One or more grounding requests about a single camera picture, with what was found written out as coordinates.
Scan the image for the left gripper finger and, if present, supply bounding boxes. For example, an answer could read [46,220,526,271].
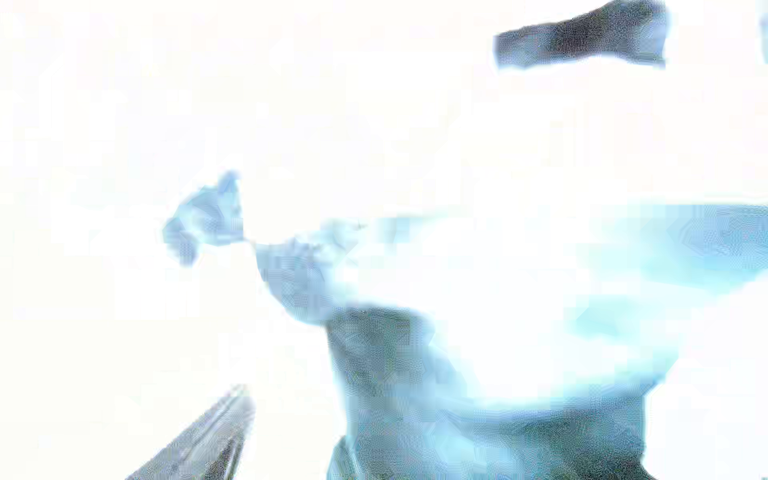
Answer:
[128,385,255,480]

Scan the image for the black white checkered pillowcase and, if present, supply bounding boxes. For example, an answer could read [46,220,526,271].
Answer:
[162,172,767,479]

